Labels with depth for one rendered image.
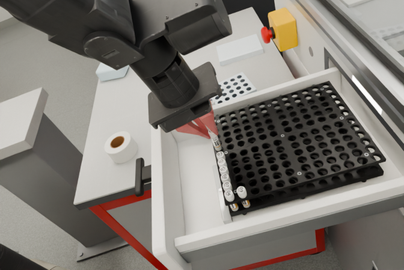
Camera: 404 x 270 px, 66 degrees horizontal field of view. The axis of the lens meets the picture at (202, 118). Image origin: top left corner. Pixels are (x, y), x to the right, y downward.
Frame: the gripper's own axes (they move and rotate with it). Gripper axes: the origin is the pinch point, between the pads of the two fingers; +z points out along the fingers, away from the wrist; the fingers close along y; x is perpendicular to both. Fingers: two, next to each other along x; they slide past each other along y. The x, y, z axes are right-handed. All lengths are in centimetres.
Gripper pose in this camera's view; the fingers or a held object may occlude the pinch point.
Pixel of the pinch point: (210, 130)
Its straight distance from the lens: 46.9
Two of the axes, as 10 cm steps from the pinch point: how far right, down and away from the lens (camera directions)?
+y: 8.7, -4.3, -2.2
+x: -1.5, -6.8, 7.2
